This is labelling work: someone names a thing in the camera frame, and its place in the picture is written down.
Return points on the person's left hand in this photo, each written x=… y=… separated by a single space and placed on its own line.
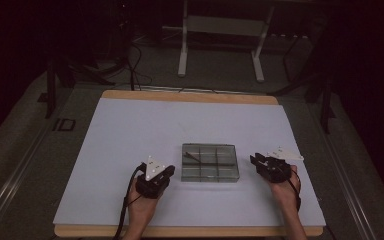
x=141 y=211

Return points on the black floor bracket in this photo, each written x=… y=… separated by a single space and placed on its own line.
x=64 y=124

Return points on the clear plastic compartment box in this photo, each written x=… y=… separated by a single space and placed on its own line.
x=220 y=166

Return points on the metal floor rail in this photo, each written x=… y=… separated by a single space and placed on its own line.
x=10 y=186
x=350 y=186

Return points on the person's right hand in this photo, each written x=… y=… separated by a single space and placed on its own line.
x=288 y=195

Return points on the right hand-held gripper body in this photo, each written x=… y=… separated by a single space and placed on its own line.
x=276 y=171

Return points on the black metal stand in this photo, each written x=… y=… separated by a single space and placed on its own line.
x=325 y=100
x=50 y=86

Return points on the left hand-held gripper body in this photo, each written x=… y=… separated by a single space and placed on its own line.
x=151 y=185

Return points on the white metal stand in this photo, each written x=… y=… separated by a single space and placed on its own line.
x=225 y=26

